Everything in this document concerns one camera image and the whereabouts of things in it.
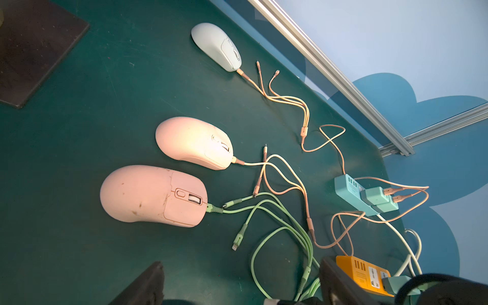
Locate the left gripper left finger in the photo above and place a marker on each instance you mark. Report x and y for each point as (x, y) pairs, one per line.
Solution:
(147, 288)

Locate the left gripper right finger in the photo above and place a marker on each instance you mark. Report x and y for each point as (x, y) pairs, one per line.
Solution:
(338, 288)

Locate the orange power strip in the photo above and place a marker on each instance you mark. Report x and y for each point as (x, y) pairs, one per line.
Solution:
(366, 275)

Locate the pink mouse lower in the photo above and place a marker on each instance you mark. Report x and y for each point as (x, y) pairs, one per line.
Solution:
(142, 193)

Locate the pink mouse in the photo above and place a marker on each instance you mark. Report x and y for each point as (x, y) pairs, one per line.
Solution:
(142, 193)
(195, 141)

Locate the pink mouse upper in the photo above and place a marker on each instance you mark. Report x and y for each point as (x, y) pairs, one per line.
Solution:
(195, 141)

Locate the teal power strip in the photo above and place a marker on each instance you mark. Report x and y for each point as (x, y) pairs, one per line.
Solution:
(350, 191)

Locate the aluminium frame back bar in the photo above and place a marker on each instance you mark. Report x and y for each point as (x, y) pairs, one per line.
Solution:
(275, 14)

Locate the pale blue wireless mouse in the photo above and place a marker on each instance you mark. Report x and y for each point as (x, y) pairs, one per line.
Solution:
(214, 42)

